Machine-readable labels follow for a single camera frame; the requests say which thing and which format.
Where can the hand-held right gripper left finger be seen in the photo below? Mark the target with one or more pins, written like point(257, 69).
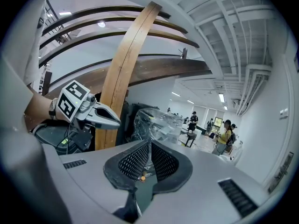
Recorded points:
point(93, 183)

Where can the slanted wooden beam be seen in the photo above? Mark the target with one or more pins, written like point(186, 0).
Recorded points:
point(121, 78)

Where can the small black table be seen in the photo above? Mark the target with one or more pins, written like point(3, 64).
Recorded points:
point(190, 136)

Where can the person's left forearm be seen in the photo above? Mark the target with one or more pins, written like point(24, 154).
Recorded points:
point(39, 106)

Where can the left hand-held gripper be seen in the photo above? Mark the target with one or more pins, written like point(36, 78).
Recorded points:
point(70, 101)

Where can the white ceiling pipes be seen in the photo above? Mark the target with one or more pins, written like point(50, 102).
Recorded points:
point(254, 83)

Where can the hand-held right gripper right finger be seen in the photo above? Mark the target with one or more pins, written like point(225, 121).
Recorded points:
point(205, 195)

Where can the white wall switch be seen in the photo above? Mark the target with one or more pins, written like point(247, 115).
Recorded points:
point(284, 113)

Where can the orange tape roll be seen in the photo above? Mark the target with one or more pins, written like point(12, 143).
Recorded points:
point(142, 178)

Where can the silver wristwatch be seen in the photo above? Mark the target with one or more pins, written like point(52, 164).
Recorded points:
point(53, 108)

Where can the plastic-wrapped black pallet load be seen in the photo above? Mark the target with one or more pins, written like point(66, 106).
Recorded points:
point(158, 125)

